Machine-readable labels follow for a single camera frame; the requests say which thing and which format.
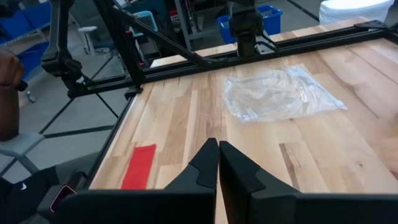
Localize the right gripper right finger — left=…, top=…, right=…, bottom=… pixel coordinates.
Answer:
left=219, top=140, right=398, bottom=224

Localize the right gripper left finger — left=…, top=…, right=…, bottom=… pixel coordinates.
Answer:
left=55, top=138, right=220, bottom=224

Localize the red bandage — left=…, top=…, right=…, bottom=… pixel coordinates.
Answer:
left=120, top=143, right=157, bottom=190

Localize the clear plastic zip bag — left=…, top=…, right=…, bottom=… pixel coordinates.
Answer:
left=221, top=63, right=348, bottom=124

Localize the person's forearm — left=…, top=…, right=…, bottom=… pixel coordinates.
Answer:
left=0, top=48, right=25, bottom=141

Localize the phone with red case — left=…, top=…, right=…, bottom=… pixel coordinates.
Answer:
left=49, top=184, right=77, bottom=214

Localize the person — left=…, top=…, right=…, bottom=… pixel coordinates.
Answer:
left=0, top=166, right=62, bottom=224

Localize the blue plastic crate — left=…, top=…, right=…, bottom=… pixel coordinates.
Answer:
left=0, top=1, right=52, bottom=41
left=17, top=40, right=50, bottom=80

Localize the white stool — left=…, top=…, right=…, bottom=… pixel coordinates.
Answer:
left=77, top=26, right=99, bottom=56

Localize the light blue bin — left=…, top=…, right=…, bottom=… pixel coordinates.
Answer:
left=129, top=10, right=159, bottom=38

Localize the blue plastic bin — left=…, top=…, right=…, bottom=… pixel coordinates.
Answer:
left=216, top=4, right=284, bottom=45

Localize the white trash can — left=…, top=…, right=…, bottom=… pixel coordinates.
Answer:
left=318, top=0, right=396, bottom=26

